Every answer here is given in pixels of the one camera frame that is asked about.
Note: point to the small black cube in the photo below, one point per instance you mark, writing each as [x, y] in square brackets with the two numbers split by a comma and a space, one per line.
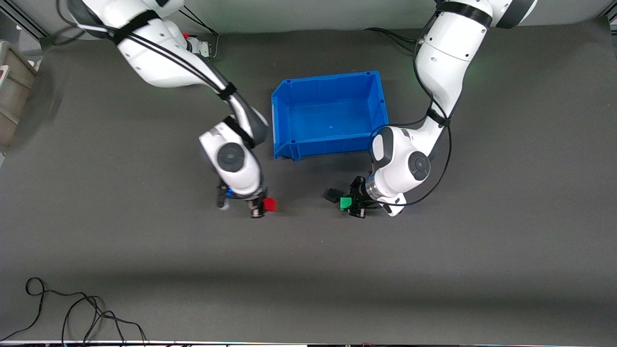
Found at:
[332, 194]

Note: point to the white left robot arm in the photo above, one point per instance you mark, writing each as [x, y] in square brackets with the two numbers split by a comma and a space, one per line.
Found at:
[443, 67]

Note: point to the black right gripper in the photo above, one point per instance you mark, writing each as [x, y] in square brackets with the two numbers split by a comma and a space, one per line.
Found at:
[256, 204]

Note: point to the small red cube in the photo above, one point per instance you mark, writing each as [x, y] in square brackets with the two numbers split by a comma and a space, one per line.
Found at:
[270, 205]

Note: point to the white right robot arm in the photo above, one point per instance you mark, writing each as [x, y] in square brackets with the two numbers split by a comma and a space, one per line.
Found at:
[164, 58]

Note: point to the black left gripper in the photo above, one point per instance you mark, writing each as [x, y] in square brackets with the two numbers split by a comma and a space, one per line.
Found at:
[358, 191]

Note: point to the blue plastic storage bin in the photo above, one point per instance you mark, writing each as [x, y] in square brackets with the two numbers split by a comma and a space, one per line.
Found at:
[332, 115]

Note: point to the dark metal frame rail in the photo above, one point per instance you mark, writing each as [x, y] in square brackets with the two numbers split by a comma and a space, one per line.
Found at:
[24, 19]
[611, 18]

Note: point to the small green cube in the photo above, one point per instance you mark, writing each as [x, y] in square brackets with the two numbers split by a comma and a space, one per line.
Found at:
[345, 203]

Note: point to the beige plastic crate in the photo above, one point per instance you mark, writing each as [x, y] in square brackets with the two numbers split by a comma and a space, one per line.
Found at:
[14, 91]

